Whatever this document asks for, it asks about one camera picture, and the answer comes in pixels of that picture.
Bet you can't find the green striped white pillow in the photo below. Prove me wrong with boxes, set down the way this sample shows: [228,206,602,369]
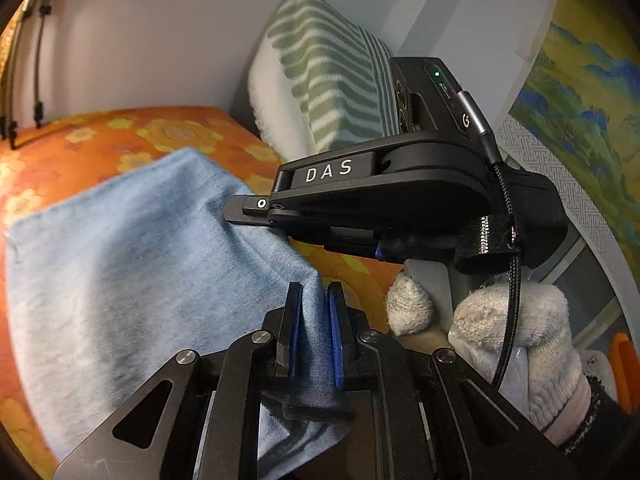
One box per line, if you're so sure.
[247,0,401,155]

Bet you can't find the landscape wall poster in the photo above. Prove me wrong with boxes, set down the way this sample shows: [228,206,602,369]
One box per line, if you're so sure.
[495,0,640,271]

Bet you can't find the orange floral bed sheet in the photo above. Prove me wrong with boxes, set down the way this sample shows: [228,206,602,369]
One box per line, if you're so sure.
[0,105,401,466]

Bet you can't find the person's right forearm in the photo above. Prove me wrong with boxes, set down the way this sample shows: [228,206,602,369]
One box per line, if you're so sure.
[545,385,640,480]

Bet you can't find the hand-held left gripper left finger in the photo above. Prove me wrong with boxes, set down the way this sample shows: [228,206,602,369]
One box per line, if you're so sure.
[52,283,303,480]

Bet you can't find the orange plastic object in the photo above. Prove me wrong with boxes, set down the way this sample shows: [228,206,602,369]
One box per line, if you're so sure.
[611,332,635,407]

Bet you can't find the black cable with clips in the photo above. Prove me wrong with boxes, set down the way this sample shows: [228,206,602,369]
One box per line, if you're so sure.
[0,15,32,150]
[29,2,53,130]

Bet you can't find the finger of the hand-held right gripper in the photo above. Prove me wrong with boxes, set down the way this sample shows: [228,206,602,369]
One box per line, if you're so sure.
[222,195,281,227]

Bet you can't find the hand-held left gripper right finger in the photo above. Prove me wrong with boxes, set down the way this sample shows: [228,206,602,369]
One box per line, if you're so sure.
[327,283,583,480]

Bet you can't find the person's right hand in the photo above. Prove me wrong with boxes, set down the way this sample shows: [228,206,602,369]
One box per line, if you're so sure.
[387,273,601,442]

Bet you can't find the light blue pants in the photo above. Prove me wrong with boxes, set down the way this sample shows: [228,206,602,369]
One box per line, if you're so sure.
[5,147,351,476]

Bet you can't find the black braided cable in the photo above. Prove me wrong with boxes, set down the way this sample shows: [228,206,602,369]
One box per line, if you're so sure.
[456,90,526,391]

